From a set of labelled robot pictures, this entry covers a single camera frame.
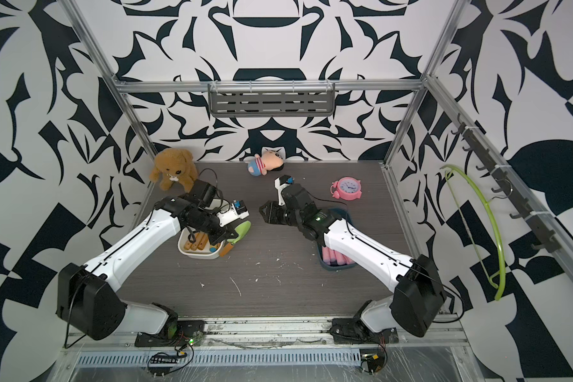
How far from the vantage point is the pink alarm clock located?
1.08 meters

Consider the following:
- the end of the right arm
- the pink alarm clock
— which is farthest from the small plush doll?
the end of the right arm

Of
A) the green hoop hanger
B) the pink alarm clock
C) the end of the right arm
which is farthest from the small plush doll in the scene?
the green hoop hanger

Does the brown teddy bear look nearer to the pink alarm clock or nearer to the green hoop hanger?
the pink alarm clock
